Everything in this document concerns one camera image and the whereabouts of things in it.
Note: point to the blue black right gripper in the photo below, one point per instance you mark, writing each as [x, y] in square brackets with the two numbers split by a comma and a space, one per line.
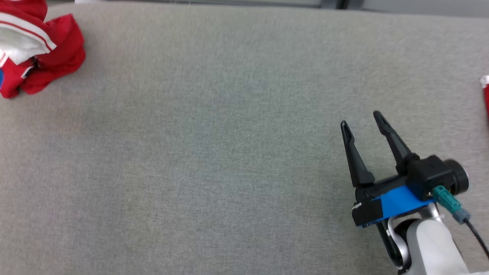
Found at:
[393, 202]

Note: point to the red shorts with white stripe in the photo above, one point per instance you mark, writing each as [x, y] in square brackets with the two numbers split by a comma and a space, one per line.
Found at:
[486, 99]

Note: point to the red shirt with white trim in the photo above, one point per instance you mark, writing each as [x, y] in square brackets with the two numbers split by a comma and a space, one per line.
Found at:
[53, 53]

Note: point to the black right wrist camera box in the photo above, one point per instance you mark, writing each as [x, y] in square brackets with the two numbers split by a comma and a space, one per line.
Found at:
[429, 175]

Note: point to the grey partition post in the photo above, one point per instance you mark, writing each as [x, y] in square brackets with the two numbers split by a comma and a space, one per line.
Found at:
[342, 4]

